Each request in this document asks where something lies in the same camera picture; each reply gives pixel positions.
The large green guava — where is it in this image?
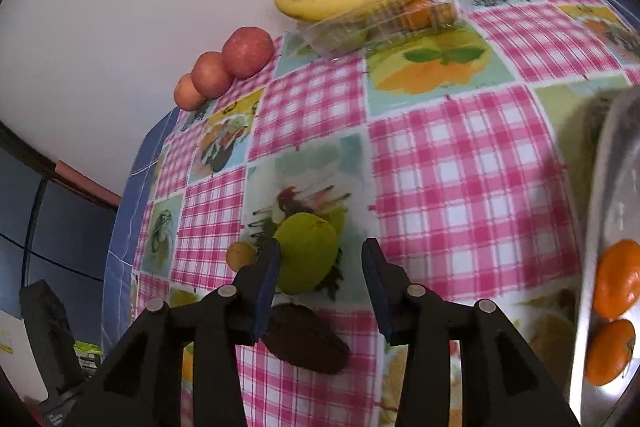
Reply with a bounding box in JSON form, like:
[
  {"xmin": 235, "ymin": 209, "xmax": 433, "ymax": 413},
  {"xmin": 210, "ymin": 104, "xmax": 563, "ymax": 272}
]
[{"xmin": 273, "ymin": 212, "xmax": 340, "ymax": 296}]

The orange mandarin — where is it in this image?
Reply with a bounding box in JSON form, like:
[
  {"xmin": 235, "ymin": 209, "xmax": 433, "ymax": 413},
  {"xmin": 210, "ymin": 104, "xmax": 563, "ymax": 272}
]
[
  {"xmin": 585, "ymin": 319, "xmax": 636, "ymax": 387},
  {"xmin": 593, "ymin": 239, "xmax": 640, "ymax": 320}
]

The clear plastic fruit container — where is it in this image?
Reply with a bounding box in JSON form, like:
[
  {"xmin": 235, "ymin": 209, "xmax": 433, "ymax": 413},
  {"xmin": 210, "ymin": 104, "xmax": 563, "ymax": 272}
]
[{"xmin": 288, "ymin": 0, "xmax": 472, "ymax": 60}]

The small yellow-brown fruit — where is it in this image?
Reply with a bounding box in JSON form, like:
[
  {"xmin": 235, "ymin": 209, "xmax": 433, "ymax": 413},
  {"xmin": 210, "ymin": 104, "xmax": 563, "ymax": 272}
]
[{"xmin": 226, "ymin": 241, "xmax": 257, "ymax": 272}]

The dark brown avocado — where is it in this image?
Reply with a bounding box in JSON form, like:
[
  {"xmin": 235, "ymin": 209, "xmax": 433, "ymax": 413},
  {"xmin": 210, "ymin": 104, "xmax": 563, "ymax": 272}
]
[{"xmin": 262, "ymin": 303, "xmax": 350, "ymax": 375}]

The middle red apple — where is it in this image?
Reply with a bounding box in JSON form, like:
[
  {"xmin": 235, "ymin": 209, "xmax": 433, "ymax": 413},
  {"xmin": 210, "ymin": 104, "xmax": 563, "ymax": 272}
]
[{"xmin": 191, "ymin": 51, "xmax": 234, "ymax": 98}]

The red apple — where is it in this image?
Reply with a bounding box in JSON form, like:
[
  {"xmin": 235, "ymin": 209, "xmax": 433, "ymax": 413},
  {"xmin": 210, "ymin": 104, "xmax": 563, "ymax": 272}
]
[
  {"xmin": 191, "ymin": 51, "xmax": 234, "ymax": 98},
  {"xmin": 222, "ymin": 26, "xmax": 274, "ymax": 79}
]

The right red apple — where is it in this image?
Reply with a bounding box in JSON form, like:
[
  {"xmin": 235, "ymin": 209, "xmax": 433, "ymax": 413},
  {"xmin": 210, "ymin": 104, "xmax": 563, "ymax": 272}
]
[{"xmin": 222, "ymin": 26, "xmax": 274, "ymax": 79}]

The steel round tray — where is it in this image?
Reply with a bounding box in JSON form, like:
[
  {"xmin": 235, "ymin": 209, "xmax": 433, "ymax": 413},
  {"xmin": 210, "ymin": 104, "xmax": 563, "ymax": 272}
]
[{"xmin": 567, "ymin": 84, "xmax": 640, "ymax": 427}]

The left orange-red apple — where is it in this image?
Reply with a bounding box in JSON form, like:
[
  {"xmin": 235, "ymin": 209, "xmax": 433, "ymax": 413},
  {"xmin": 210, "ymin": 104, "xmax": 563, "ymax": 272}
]
[{"xmin": 174, "ymin": 74, "xmax": 206, "ymax": 112}]

